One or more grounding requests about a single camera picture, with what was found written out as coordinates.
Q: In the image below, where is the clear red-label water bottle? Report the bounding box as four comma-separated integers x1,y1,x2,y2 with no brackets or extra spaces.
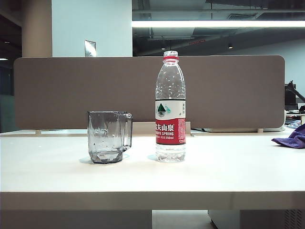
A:
155,50,186,164

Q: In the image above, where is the grey transparent faceted mug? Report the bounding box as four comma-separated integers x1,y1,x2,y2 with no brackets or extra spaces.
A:
87,110,133,165

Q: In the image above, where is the brown fabric desk divider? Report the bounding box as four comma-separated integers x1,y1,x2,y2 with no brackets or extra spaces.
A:
13,55,286,131

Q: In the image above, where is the white ceiling light strip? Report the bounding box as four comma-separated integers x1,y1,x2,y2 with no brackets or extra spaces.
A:
132,20,305,28

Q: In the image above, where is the purple cloth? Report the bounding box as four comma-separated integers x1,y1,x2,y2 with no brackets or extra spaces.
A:
271,123,305,149

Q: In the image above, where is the silver wall sign plate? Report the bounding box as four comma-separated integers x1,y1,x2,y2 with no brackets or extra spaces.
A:
84,40,97,57

